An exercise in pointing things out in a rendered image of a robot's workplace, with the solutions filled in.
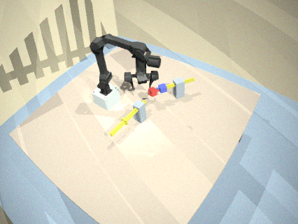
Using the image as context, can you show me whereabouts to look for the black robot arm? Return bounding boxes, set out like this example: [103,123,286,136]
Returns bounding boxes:
[90,34,161,96]

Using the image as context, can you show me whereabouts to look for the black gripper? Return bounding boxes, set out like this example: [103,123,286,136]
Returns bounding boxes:
[124,66,159,89]

